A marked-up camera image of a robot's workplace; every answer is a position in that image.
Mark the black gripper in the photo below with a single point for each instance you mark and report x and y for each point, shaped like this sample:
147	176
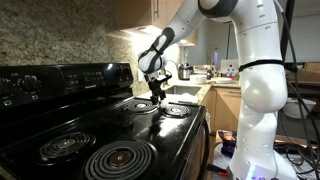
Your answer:
155	84

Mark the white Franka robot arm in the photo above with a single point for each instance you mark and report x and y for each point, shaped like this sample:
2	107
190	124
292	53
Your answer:
263	93

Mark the black electric stove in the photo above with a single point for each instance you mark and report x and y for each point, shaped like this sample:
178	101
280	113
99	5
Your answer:
160	133

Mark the large black coil burner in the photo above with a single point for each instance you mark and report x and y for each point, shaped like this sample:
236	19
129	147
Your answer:
100	160
140	106

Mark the small black coil burner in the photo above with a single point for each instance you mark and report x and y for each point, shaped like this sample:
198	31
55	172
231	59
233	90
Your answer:
175	111
65	144

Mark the white folded rag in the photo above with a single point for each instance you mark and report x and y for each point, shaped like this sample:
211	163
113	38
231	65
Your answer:
190	97

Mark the steel electric kettle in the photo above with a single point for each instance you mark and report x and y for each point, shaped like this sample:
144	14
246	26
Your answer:
185	71

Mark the white bowl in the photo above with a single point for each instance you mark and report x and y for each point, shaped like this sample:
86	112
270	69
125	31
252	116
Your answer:
198	79

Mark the white plate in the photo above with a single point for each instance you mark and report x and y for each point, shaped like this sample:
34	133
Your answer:
222	80

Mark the wooden lower cabinet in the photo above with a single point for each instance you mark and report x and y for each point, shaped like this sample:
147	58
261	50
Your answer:
223	110

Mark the wooden cabinet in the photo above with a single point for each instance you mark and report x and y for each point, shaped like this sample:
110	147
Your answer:
223	110
133	13

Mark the white laptop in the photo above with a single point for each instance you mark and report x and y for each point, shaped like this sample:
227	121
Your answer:
230	65

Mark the blue orange tool box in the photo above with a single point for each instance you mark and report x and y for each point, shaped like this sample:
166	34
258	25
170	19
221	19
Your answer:
228	143

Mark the wooden upper cabinet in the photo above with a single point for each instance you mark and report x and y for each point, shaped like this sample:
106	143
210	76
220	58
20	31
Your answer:
133	13

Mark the white round basin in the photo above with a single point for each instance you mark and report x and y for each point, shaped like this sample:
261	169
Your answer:
300	108

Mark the black stand pole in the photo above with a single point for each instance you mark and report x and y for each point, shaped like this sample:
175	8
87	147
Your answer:
288	20

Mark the brown cardboard box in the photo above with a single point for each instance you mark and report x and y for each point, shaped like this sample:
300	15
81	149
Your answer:
310	71

